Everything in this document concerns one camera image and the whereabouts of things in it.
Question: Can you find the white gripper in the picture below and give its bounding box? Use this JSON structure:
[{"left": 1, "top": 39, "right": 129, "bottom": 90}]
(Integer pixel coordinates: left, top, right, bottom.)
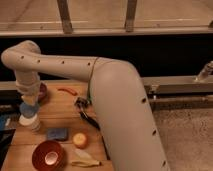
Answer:
[{"left": 15, "top": 80, "right": 40, "bottom": 106}]

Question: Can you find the blue cup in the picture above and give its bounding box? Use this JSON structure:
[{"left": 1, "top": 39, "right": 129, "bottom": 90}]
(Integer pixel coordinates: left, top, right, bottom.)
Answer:
[{"left": 19, "top": 102, "right": 39, "bottom": 118}]

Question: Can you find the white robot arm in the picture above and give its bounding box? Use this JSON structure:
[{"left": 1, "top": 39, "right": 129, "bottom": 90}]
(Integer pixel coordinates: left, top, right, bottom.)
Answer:
[{"left": 1, "top": 41, "right": 213, "bottom": 171}]

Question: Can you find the purple bowl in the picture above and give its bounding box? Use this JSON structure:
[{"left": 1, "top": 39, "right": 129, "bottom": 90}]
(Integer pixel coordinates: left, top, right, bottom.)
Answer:
[{"left": 38, "top": 83, "right": 47, "bottom": 102}]

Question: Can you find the white cup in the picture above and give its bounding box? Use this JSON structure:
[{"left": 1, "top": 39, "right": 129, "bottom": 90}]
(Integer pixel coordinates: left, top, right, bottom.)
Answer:
[{"left": 19, "top": 115, "right": 41, "bottom": 132}]

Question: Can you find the blue object at left edge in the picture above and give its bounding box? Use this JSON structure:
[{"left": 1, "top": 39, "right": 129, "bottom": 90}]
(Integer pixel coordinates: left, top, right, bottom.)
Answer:
[{"left": 0, "top": 115, "right": 9, "bottom": 131}]

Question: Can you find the red chili pepper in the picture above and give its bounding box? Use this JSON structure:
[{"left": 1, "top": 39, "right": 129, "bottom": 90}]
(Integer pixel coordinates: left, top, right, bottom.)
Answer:
[{"left": 57, "top": 88, "right": 78, "bottom": 96}]

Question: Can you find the blue sponge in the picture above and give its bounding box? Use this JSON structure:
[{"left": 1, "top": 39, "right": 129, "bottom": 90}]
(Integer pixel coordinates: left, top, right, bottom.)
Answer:
[{"left": 46, "top": 128, "right": 68, "bottom": 141}]

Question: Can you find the red bowl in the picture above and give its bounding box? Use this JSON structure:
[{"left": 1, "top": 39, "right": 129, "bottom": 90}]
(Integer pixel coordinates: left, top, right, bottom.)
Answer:
[{"left": 32, "top": 140, "right": 64, "bottom": 171}]

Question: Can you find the yellow apple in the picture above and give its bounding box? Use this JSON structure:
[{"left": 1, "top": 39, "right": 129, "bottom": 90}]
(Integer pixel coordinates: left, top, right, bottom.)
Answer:
[{"left": 72, "top": 133, "right": 88, "bottom": 149}]

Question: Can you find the yellow banana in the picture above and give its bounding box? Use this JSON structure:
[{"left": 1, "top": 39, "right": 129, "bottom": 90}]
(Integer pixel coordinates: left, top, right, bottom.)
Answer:
[{"left": 71, "top": 160, "right": 101, "bottom": 167}]

